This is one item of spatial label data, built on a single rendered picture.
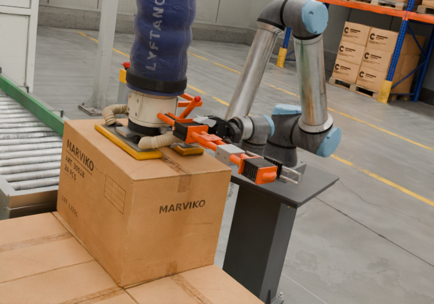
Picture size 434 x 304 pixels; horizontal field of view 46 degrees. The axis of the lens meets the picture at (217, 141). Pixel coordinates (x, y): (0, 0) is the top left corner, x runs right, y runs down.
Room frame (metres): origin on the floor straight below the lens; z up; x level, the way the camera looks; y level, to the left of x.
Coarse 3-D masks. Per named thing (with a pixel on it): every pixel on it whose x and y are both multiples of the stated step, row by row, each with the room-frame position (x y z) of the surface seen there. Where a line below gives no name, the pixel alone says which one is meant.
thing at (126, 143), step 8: (96, 128) 1.87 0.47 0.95; (104, 128) 1.85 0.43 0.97; (112, 128) 1.85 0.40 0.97; (112, 136) 1.78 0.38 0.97; (120, 136) 1.78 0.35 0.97; (136, 136) 1.74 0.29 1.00; (120, 144) 1.73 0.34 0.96; (128, 144) 1.72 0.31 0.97; (136, 144) 1.73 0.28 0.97; (128, 152) 1.69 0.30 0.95; (136, 152) 1.66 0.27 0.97; (144, 152) 1.67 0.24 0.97; (152, 152) 1.69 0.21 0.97; (160, 152) 1.70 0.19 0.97
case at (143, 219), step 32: (64, 128) 1.93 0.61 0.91; (64, 160) 1.91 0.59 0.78; (96, 160) 1.69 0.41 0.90; (128, 160) 1.63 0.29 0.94; (160, 160) 1.69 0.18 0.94; (192, 160) 1.75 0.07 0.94; (64, 192) 1.88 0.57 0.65; (96, 192) 1.67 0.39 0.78; (128, 192) 1.50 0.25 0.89; (160, 192) 1.54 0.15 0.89; (192, 192) 1.63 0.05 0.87; (224, 192) 1.72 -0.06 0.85; (96, 224) 1.64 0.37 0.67; (128, 224) 1.48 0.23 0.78; (160, 224) 1.56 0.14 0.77; (192, 224) 1.64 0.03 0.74; (96, 256) 1.62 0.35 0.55; (128, 256) 1.49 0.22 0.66; (160, 256) 1.57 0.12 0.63; (192, 256) 1.66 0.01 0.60
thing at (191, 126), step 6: (180, 120) 1.68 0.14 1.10; (186, 120) 1.70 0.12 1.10; (174, 126) 1.67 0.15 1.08; (180, 126) 1.63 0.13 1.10; (186, 126) 1.65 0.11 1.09; (192, 126) 1.63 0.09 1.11; (198, 126) 1.64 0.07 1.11; (204, 126) 1.65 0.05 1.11; (174, 132) 1.66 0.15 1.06; (180, 132) 1.64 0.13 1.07; (186, 132) 1.62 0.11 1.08; (198, 132) 1.64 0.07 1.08; (180, 138) 1.63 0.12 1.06; (186, 138) 1.62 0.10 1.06
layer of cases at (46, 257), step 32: (0, 224) 1.74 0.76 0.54; (32, 224) 1.78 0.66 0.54; (64, 224) 1.83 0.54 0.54; (0, 256) 1.53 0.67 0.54; (32, 256) 1.56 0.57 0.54; (64, 256) 1.60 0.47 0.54; (0, 288) 1.36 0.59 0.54; (32, 288) 1.39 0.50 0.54; (64, 288) 1.42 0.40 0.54; (96, 288) 1.45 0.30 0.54; (128, 288) 1.49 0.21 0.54; (160, 288) 1.52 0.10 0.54; (192, 288) 1.55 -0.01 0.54; (224, 288) 1.59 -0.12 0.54
